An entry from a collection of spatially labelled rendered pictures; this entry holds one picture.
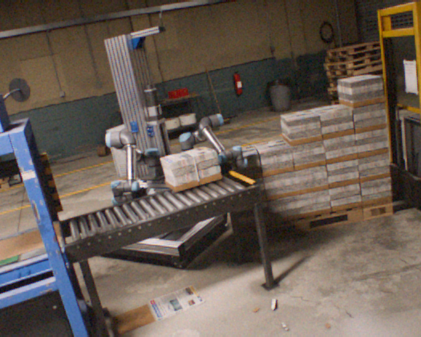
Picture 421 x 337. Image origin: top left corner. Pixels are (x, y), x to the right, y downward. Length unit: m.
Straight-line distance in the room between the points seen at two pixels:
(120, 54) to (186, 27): 6.73
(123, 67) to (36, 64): 6.16
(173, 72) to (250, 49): 2.11
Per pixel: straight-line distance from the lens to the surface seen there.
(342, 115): 3.88
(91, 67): 9.98
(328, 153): 3.90
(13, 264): 2.77
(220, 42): 10.80
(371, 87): 3.94
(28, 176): 2.42
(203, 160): 3.19
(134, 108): 3.89
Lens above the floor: 1.75
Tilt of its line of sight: 15 degrees down
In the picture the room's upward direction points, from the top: 11 degrees counter-clockwise
